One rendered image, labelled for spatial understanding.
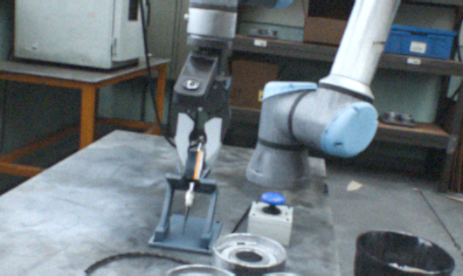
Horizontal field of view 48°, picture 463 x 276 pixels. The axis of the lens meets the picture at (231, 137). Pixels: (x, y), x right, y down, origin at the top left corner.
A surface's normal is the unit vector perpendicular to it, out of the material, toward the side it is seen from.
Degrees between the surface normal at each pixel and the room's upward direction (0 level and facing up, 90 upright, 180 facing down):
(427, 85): 90
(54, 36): 90
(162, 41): 90
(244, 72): 97
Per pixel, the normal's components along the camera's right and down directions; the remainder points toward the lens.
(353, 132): 0.57, 0.37
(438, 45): -0.14, 0.22
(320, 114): -0.70, -0.22
